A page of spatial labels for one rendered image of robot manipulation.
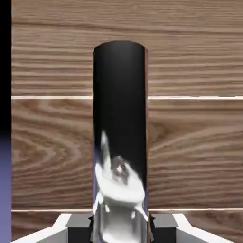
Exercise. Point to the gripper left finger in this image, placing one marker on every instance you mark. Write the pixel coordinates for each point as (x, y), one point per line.
(76, 233)

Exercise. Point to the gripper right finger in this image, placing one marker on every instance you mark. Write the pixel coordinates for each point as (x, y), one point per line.
(165, 233)

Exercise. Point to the wooden cabinet door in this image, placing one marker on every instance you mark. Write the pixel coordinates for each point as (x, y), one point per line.
(189, 151)
(47, 57)
(218, 222)

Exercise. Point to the wooden cabinet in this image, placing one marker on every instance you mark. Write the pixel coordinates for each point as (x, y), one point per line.
(189, 57)

